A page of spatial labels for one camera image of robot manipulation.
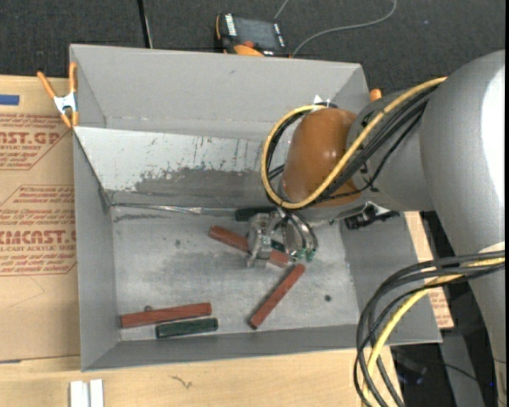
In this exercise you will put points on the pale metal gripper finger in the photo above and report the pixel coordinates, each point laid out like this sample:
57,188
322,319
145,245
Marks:
256,262
255,233

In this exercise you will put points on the red-brown block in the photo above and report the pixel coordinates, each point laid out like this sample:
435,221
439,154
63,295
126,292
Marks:
229,238
165,315
277,295

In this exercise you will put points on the grey metal bin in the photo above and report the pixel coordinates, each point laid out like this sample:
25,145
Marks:
186,269

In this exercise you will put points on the dark green flat block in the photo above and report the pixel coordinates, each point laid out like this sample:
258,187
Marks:
186,328

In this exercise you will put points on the brown cardboard board, red print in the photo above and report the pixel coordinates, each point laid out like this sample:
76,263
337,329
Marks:
34,210

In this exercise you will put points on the black cylinder on white bracket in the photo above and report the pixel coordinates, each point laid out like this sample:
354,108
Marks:
365,219

